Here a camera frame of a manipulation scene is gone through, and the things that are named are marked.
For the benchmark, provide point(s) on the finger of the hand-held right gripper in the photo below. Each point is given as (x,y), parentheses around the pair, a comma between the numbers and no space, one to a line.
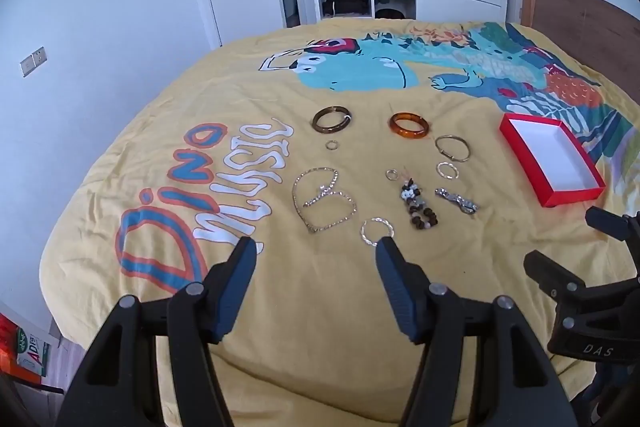
(617,227)
(550,277)

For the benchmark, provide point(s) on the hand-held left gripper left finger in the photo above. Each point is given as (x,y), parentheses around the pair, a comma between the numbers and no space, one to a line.
(235,292)

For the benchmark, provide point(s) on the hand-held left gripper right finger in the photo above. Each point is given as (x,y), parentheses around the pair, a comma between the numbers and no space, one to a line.
(397,292)

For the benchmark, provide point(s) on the red cardboard box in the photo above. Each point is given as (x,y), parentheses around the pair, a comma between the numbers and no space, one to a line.
(555,157)

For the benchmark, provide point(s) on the thin metal bangle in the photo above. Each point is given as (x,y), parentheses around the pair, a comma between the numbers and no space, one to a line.
(464,157)

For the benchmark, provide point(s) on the small silver hoop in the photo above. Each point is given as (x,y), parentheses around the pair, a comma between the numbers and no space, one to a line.
(437,170)

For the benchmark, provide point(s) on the amber bangle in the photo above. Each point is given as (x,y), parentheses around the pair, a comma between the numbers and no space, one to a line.
(407,135)

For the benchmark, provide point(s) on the dark brown bangle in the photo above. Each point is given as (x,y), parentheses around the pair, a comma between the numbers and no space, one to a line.
(327,130)

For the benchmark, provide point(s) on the yellow dinosaur printed blanket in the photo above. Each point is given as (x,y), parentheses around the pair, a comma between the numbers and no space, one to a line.
(240,107)

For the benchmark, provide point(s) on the green white carton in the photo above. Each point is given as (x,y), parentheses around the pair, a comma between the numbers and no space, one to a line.
(32,352)

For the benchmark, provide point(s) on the wooden headboard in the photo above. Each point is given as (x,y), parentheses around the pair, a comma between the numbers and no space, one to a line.
(575,17)

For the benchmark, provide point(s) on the red carton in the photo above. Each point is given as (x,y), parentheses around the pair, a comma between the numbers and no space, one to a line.
(7,347)

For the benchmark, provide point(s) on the black bag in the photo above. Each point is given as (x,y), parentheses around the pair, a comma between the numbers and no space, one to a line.
(389,14)

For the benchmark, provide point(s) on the dark folded clothes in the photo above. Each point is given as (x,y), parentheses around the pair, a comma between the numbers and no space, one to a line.
(345,2)

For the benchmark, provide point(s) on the white wall switch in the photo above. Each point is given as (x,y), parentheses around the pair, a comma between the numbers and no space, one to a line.
(32,62)

